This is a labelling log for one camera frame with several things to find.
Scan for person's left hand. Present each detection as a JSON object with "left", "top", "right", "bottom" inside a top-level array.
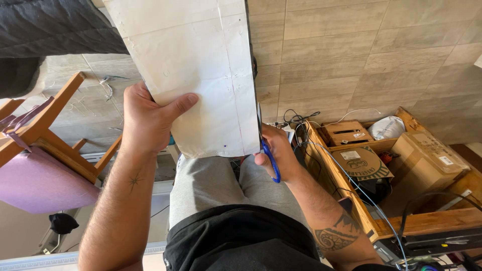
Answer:
[{"left": 121, "top": 81, "right": 199, "bottom": 155}]

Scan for person's right hand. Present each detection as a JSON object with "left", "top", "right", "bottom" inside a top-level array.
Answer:
[{"left": 254, "top": 123, "right": 304, "bottom": 184}]

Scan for blue handled scissors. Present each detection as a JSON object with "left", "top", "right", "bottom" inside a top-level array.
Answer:
[{"left": 257, "top": 102, "right": 281, "bottom": 184}]

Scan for cream paper pattern sheet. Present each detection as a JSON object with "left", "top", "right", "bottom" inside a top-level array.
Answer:
[{"left": 102, "top": 0, "right": 261, "bottom": 159}]

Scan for white power strip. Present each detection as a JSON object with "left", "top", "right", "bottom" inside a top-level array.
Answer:
[{"left": 269, "top": 121, "right": 296, "bottom": 144}]

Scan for thread scraps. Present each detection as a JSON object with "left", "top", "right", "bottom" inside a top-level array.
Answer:
[{"left": 99, "top": 75, "right": 131, "bottom": 103}]

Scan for small wooden slatted crate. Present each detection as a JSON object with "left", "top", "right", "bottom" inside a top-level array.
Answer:
[{"left": 319, "top": 120, "right": 374, "bottom": 148}]

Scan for brown paper bag green print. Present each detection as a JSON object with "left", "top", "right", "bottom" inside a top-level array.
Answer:
[{"left": 331, "top": 146, "right": 395, "bottom": 182}]

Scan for person's grey shorts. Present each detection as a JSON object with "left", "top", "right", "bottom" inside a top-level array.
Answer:
[{"left": 169, "top": 152, "right": 310, "bottom": 230}]

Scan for person's black shirt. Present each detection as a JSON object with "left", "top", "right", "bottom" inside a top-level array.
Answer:
[{"left": 163, "top": 204, "right": 400, "bottom": 271}]

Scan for orange black tool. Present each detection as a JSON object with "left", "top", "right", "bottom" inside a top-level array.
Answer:
[{"left": 378, "top": 151, "right": 400, "bottom": 165}]

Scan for white plastic bag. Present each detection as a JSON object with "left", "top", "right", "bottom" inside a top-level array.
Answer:
[{"left": 367, "top": 115, "right": 406, "bottom": 141}]

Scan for wooden chair with pink cushion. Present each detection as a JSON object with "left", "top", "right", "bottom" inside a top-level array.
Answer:
[{"left": 0, "top": 72, "right": 123, "bottom": 215}]

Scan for purple fabric strip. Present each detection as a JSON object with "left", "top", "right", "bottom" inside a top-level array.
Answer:
[{"left": 0, "top": 96, "right": 55, "bottom": 152}]

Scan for black fabric layer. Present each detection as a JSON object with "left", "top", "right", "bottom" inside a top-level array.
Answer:
[{"left": 246, "top": 0, "right": 259, "bottom": 80}]

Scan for black cloth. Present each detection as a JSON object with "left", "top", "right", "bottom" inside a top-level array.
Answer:
[{"left": 49, "top": 213, "right": 80, "bottom": 235}]

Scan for dark grey quilted fabric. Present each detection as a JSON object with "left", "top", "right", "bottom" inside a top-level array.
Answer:
[{"left": 0, "top": 0, "right": 130, "bottom": 99}]

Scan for brown cardboard box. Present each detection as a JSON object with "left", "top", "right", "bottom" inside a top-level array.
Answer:
[{"left": 390, "top": 130, "right": 471, "bottom": 197}]

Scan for large wooden crate shelf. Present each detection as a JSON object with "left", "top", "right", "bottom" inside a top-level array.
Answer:
[{"left": 301, "top": 106, "right": 482, "bottom": 243}]

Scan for black electronic device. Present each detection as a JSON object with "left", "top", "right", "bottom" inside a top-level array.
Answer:
[{"left": 377, "top": 226, "right": 482, "bottom": 261}]

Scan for thin white cable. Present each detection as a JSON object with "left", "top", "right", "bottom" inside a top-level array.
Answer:
[{"left": 309, "top": 108, "right": 382, "bottom": 129}]

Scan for thin blue cable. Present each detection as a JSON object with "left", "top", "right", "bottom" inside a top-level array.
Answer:
[{"left": 297, "top": 141, "right": 409, "bottom": 271}]

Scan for thick black cable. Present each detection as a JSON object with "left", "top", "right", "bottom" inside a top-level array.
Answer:
[{"left": 396, "top": 191, "right": 482, "bottom": 243}]

